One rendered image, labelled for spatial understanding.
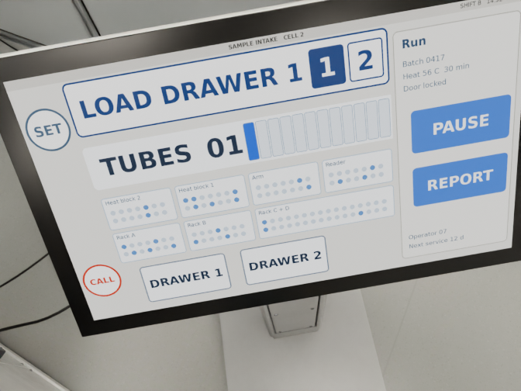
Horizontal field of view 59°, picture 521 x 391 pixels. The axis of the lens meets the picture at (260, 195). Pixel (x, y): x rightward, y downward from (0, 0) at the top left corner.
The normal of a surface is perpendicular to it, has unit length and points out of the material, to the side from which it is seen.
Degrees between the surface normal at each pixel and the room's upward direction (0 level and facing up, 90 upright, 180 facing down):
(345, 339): 5
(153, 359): 0
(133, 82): 50
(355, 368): 2
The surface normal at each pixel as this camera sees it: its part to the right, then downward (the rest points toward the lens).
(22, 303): -0.07, -0.44
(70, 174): 0.07, 0.40
